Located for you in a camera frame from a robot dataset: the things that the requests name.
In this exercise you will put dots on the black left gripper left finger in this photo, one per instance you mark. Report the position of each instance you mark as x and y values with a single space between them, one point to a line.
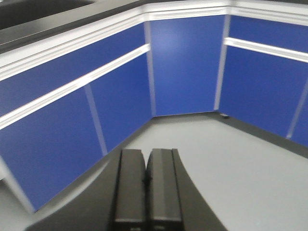
114 201

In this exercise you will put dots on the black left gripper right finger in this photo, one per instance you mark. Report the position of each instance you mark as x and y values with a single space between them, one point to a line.
174 202

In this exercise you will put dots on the blue left bench cabinet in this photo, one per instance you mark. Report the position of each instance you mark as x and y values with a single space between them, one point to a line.
68 100

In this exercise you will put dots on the blue bench cabinet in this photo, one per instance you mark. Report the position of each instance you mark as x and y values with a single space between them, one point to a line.
265 77
68 100

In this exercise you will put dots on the blue right bench cabinet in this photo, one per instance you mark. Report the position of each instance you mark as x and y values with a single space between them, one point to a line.
265 77

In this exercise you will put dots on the blue corner cabinet panel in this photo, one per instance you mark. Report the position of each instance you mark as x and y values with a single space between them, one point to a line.
183 63

